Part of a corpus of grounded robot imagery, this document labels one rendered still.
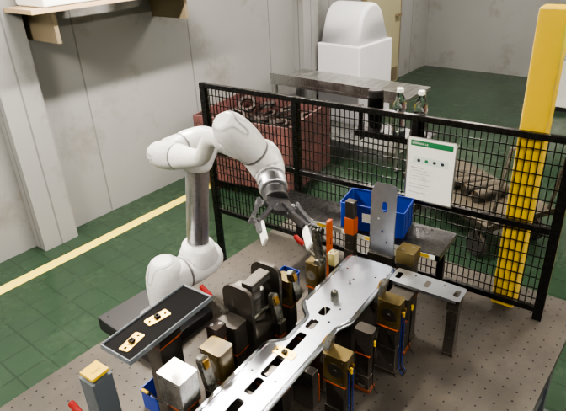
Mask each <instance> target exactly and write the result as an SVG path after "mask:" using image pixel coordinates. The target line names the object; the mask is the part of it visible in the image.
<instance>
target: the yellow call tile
mask: <svg viewBox="0 0 566 411"><path fill-rule="evenodd" d="M108 371H109V367H107V366H105V365H103V364H102V363H100V362H98V361H97V360H96V361H94V362H93V363H92V364H90V365H89V366H87V367H86V368H85V369H83V370H82V371H80V375H81V376H83V377H84V378H86V379H88V380H89V381H91V382H92V383H94V382H95V381H97V380H98V379H99V378H100V377H101V376H102V375H104V374H105V373H106V372H108Z"/></svg>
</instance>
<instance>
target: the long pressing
mask: <svg viewBox="0 0 566 411"><path fill-rule="evenodd" d="M346 268H348V269H346ZM394 272H395V269H394V268H393V267H392V266H389V265H386V264H382V263H379V262H376V261H374V260H370V259H366V258H363V257H361V256H357V255H354V254H351V255H349V256H347V257H346V258H345V259H344V260H343V261H342V262H341V263H340V264H339V265H338V266H337V267H336V268H335V269H334V270H333V271H332V272H331V273H330V274H329V275H328V276H327V277H326V278H325V279H324V280H323V281H322V282H321V283H320V284H319V285H317V286H316V287H315V288H314V289H313V290H312V291H311V292H310V293H309V294H308V295H307V296H306V297H305V298H304V299H303V300H302V310H303V313H304V316H305V317H304V318H303V319H302V320H301V321H300V322H299V324H297V325H296V326H295V327H294V328H293V329H292V331H290V332H289V333H288V334H287V335H286V336H285V337H283V338H280V339H270V340H267V341H265V342H263V343H262V344H261V345H260V347H258V348H257V349H256V350H255V351H254V352H253V353H252V354H251V356H249V357H248V358H247V359H246V360H245V361H244V363H242V364H241V365H240V366H239V367H238V368H237V369H236V370H235V371H234V372H233V373H232V374H231V375H230V376H229V377H228V378H227V379H226V380H225V381H224V382H223V383H222V384H221V385H220V386H219V387H218V388H217V389H216V390H215V391H214V392H213V393H212V394H211V395H210V396H209V397H208V398H207V399H206V400H205V401H204V402H203V403H202V404H201V405H200V406H199V407H198V408H197V409H196V410H195V411H226V410H227V409H228V408H229V407H230V406H231V405H232V404H233V403H234V402H235V401H236V400H237V399H239V400H241V401H243V405H242V406H241V407H240V409H239V410H238V411H270V410H271V409H272V408H273V407H274V406H275V405H276V404H277V403H278V401H279V400H280V399H281V398H282V397H283V395H284V394H285V393H286V392H287V391H288V389H289V388H290V387H291V386H292V385H293V383H294V382H295V381H296V380H297V379H298V377H299V376H300V375H301V374H302V373H303V372H304V371H305V370H306V369H307V368H308V366H309V365H310V364H311V363H312V362H313V360H314V359H315V358H316V357H317V356H318V354H319V353H320V352H321V351H322V350H323V340H324V337H325V336H326V335H327V334H329V333H331V334H334V335H335V334H336V333H338V332H339V331H340V330H342V329H344V328H348V327H349V326H351V325H352V324H353V323H354V322H355V321H356V319H357V318H358V317H359V316H360V315H361V314H362V313H363V312H364V311H365V309H366V308H367V307H368V306H369V304H370V303H371V302H372V301H373V300H374V298H375V297H376V294H377V291H378V288H377V287H378V284H379V281H380V280H382V279H383V278H385V279H387V280H390V279H389V278H390V277H391V276H392V274H393V273H394ZM375 277H376V278H375ZM353 278H355V280H352V279H353ZM350 280H351V284H349V283H350ZM333 289H336V290H337V291H338V293H339V301H338V302H331V301H330V293H331V290H333ZM324 307H326V308H329V309H330V311H329V312H328V313H327V314H326V315H325V316H323V315H320V314H318V313H319V312H320V311H321V310H322V309H323V308H324ZM340 309H341V310H340ZM312 320H316V321H318V324H317V325H316V326H315V327H314V328H313V329H308V328H306V326H307V325H308V324H309V323H310V322H311V321H312ZM328 322H330V323H328ZM299 333H302V334H305V335H306V337H305V338H304V339H303V340H302V341H301V343H300V344H299V345H298V346H297V347H296V348H295V349H294V350H293V352H295V353H297V356H296V358H295V359H294V360H288V359H286V358H284V357H283V358H284V360H283V361H282V362H281V363H280V365H279V366H278V367H277V368H276V369H275V370H274V371H273V372H272V373H271V374H270V376H268V377H265V376H262V375H261V373H262V372H263V371H264V370H265V369H266V368H267V367H268V366H269V365H270V363H271V362H272V361H273V360H274V359H275V358H276V357H277V356H280V355H277V354H275V353H273V352H272V350H273V349H274V348H275V347H276V346H277V345H280V346H282V347H284V348H285V347H286V346H287V345H288V344H289V343H290V342H291V341H292V340H293V339H294V338H295V337H296V336H297V335H298V334H299ZM251 370H253V371H251ZM257 378H259V379H261V380H263V381H264V382H263V383H262V384H261V385H260V387H259V388H258V389H257V390H256V391H255V392H254V393H253V394H252V395H248V394H247V393H246V392H245V390H246V389H247V388H248V387H249V386H250V385H251V384H252V383H253V382H254V381H255V379H257ZM274 381H276V382H274Z"/></svg>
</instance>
